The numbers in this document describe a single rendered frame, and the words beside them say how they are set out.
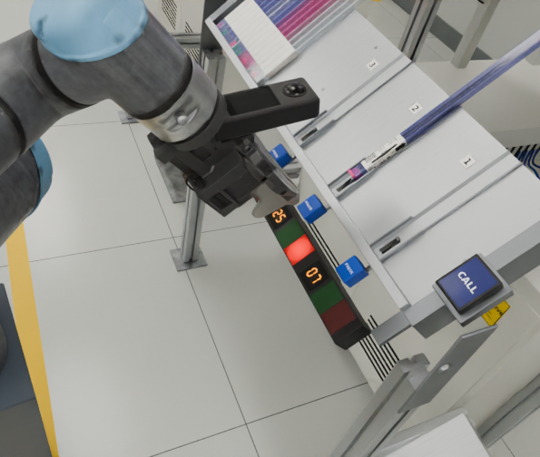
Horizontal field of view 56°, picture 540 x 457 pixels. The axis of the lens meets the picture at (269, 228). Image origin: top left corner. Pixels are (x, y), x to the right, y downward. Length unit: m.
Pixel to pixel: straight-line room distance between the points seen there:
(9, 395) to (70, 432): 0.58
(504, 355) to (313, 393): 0.54
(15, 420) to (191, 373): 0.66
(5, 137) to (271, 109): 0.24
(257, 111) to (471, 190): 0.27
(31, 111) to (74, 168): 1.33
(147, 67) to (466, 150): 0.39
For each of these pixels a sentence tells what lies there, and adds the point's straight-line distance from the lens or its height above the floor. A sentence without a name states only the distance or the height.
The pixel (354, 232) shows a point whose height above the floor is 0.73.
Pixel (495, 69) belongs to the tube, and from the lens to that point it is 0.71.
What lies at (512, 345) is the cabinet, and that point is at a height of 0.51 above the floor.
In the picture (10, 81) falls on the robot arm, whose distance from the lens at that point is 0.46.
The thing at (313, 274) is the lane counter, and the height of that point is 0.66.
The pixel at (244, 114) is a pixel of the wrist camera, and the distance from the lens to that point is 0.51.
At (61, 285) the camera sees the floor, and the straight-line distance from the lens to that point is 1.46.
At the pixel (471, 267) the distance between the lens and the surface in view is 0.55.
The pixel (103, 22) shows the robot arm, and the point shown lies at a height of 0.97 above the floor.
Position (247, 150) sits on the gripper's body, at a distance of 0.53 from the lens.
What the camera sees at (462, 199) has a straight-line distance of 0.63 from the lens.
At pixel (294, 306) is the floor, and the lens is 1.46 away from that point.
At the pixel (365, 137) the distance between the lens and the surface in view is 0.71.
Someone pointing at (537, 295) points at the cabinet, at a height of 0.61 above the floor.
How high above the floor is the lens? 1.14
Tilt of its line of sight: 44 degrees down
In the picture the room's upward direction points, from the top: 16 degrees clockwise
